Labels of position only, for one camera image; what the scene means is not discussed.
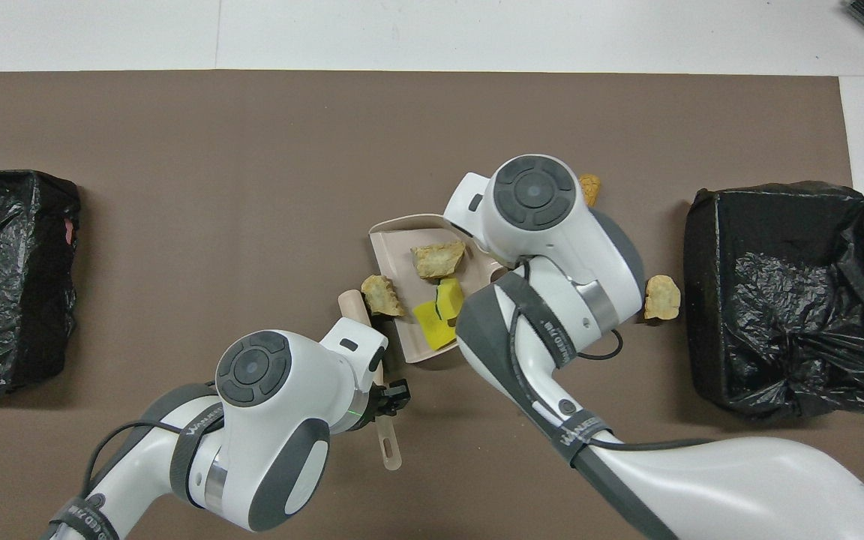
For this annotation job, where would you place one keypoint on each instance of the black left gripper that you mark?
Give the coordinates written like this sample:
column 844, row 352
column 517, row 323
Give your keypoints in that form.
column 391, row 397

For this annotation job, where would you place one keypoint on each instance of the beige brush black bristles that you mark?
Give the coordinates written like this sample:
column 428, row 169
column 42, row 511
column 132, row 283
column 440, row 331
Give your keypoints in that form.
column 389, row 450

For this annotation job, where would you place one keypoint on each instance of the yellow sponge piece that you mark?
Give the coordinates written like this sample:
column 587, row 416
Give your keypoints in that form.
column 451, row 294
column 432, row 326

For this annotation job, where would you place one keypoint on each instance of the beige striped bread piece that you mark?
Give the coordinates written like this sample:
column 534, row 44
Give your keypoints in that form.
column 438, row 260

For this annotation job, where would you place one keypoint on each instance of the beige plastic dustpan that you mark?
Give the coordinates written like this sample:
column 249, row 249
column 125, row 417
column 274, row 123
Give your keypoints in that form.
column 394, row 251

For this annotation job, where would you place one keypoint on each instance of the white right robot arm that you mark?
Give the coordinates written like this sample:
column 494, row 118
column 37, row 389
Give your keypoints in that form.
column 702, row 480

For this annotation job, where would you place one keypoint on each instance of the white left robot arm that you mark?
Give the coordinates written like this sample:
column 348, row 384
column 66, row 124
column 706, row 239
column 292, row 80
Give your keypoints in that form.
column 267, row 450

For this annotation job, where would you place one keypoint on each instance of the black bag lined bin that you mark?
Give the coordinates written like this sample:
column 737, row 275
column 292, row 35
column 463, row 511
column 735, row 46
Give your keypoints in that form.
column 12, row 285
column 792, row 337

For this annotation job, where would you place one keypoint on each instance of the brown peanut shaped bread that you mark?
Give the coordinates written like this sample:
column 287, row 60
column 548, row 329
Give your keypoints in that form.
column 592, row 191

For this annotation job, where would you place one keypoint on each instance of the brown table mat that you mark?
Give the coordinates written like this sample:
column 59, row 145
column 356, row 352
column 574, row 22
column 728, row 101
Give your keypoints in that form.
column 177, row 150

